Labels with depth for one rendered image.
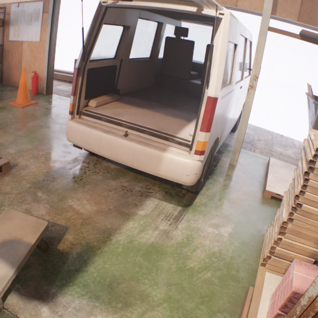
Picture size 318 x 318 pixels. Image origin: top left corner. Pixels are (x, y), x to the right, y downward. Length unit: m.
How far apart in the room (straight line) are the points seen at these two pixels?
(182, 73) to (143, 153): 2.09
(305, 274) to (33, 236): 1.74
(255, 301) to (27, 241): 1.57
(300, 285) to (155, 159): 1.57
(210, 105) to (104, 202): 1.26
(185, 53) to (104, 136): 2.11
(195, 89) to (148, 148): 1.95
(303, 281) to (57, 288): 1.50
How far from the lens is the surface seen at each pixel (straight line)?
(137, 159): 2.46
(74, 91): 2.83
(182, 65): 4.22
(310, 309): 1.14
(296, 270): 1.70
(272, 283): 2.10
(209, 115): 2.23
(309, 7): 4.19
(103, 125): 2.76
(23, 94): 5.30
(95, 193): 2.67
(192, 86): 4.16
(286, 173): 3.87
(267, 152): 4.67
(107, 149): 2.60
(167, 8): 2.59
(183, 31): 4.21
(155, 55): 4.27
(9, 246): 1.87
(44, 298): 1.82
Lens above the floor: 1.51
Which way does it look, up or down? 26 degrees down
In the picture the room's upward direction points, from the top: 9 degrees clockwise
